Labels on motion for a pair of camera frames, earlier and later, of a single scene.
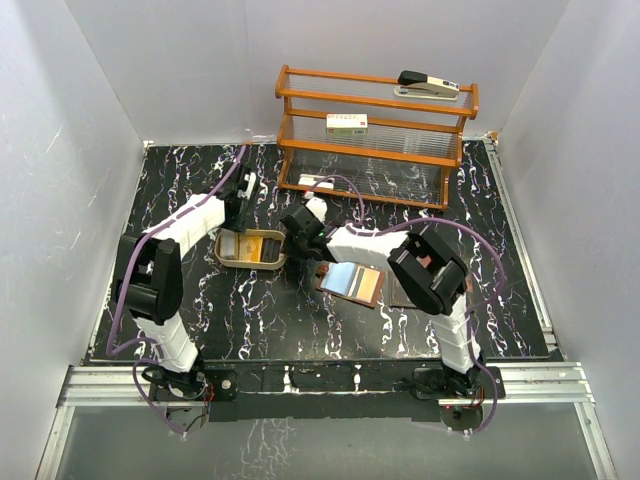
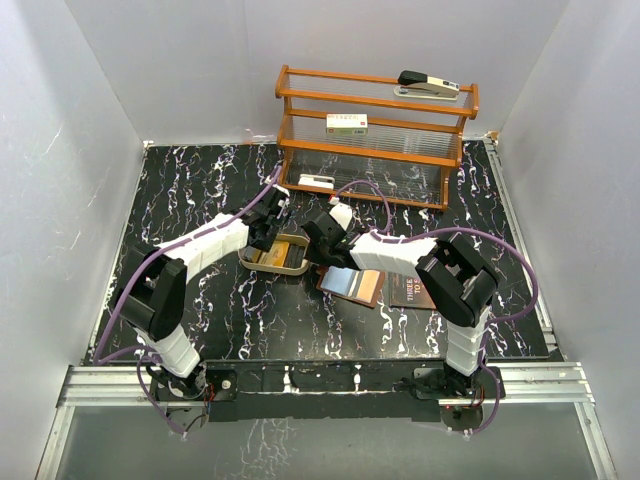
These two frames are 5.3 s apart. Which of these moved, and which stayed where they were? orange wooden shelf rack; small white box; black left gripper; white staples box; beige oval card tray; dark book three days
Moved: beige oval card tray; black left gripper
Stayed: small white box; orange wooden shelf rack; white staples box; dark book three days
